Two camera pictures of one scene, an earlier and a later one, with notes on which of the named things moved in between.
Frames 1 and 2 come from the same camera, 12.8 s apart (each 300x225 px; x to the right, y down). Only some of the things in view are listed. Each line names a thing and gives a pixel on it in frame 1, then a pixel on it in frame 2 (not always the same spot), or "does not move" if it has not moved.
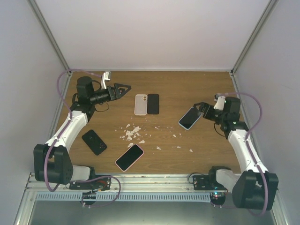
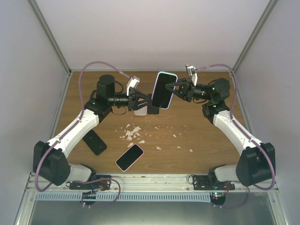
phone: x=190 y=118 to x=162 y=95
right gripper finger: x=199 y=104 to x=178 y=86
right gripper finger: x=201 y=113 to x=180 y=95
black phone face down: x=94 y=142 does not move
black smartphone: x=153 y=104 does not move
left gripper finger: x=119 y=96 to x=140 y=104
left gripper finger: x=119 y=87 to x=141 y=97
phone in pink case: x=129 y=158 does not move
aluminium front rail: x=172 y=184 does not move
